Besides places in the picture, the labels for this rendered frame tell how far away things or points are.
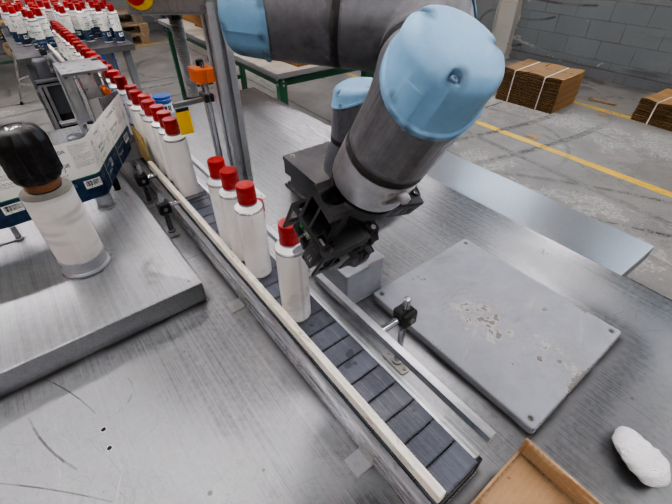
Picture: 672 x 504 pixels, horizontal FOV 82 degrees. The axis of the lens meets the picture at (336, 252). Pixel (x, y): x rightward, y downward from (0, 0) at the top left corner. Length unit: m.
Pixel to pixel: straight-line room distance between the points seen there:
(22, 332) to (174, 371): 0.28
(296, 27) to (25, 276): 0.80
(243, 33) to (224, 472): 0.55
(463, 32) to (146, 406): 0.67
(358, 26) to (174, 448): 0.60
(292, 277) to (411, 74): 0.43
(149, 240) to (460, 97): 0.82
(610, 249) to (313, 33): 0.93
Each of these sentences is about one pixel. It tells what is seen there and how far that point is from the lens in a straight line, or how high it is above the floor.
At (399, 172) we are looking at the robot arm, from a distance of 0.31.
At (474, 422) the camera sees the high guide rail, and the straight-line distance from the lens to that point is 0.54.
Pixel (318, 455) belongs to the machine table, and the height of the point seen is 0.83.
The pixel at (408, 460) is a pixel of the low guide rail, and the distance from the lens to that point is 0.55.
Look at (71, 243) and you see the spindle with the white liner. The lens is 0.89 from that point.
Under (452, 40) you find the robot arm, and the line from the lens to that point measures 0.28.
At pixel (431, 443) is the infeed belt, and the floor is 0.88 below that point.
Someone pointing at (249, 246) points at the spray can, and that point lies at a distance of 0.74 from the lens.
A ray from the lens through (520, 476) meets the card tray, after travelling 0.68.
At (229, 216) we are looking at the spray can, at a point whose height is 1.00.
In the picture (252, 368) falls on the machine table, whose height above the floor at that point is 0.83.
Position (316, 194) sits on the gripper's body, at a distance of 0.36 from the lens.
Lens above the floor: 1.42
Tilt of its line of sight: 40 degrees down
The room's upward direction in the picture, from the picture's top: straight up
